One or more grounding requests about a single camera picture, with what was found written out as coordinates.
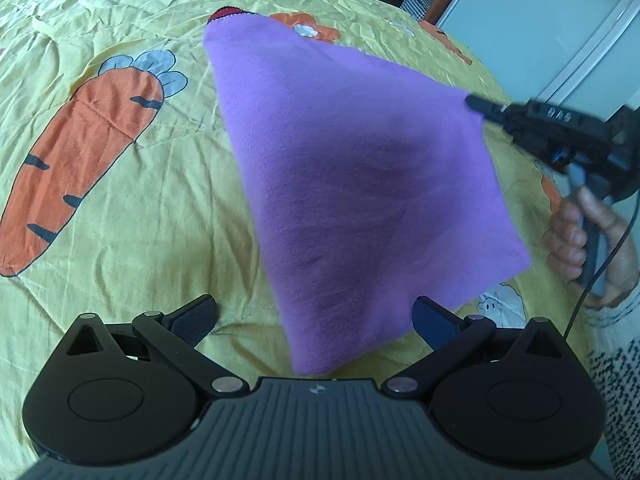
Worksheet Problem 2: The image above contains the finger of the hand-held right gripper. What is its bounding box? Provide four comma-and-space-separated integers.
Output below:
465, 93, 512, 127

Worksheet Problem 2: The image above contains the white refrigerator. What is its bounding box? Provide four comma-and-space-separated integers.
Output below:
437, 0, 640, 126

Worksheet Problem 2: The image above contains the purple shirt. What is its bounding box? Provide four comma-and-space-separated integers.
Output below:
202, 6, 532, 376

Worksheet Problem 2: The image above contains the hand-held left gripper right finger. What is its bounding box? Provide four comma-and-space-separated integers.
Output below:
381, 296, 566, 401

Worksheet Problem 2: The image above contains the person's right forearm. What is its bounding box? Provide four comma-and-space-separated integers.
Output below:
584, 280, 640, 480

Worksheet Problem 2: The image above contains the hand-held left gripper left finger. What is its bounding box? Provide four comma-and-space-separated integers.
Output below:
65, 295, 250, 401

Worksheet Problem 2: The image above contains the yellow carrot print bed cover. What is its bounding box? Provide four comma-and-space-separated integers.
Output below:
0, 0, 608, 480

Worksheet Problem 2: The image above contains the person's right hand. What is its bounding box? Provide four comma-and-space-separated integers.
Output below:
542, 187, 640, 311

